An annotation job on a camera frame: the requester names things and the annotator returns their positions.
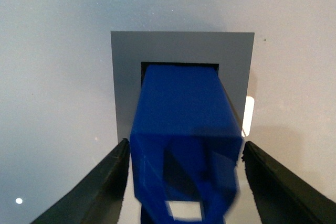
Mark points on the gray square base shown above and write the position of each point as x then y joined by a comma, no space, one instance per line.
231,52

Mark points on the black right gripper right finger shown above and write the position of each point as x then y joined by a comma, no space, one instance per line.
280,195

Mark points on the blue plastic part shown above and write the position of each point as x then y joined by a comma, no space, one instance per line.
185,143

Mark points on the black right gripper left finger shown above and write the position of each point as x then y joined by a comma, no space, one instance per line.
98,197

